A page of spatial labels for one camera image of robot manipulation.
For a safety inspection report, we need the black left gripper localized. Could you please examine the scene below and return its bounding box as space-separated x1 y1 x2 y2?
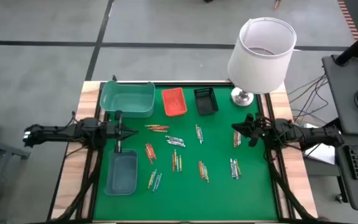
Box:
99 110 139 154

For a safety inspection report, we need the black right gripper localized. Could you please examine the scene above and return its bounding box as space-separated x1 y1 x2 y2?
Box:
231 112 273 147

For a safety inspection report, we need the small blue-grey plastic bin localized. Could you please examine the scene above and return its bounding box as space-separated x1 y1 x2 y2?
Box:
105 149 139 196

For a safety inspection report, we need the large teal plastic bin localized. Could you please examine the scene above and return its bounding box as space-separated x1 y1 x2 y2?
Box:
99 80 157 119

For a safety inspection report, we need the white paper sheet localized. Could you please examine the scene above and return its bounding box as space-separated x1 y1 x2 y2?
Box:
302 142 336 166

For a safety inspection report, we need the green table mat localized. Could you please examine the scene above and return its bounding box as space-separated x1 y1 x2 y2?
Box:
92 84 279 222

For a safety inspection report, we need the white-shade silver table lamp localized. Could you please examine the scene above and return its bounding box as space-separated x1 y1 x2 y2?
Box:
227 17 298 107

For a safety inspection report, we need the black pole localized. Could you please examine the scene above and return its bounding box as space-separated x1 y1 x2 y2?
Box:
335 23 358 67

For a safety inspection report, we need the black table frame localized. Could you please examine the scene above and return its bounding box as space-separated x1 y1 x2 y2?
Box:
47 79 319 224

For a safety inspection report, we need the orange mesh basket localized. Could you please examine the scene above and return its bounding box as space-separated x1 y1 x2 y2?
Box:
162 87 188 118

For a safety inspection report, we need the black mesh basket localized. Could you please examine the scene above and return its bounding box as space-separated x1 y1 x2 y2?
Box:
193 86 219 116

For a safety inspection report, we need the orange black striped strip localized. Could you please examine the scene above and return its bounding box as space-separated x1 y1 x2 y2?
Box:
337 0 358 40

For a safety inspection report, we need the grey side desk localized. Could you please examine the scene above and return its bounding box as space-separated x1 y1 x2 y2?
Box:
321 54 358 136

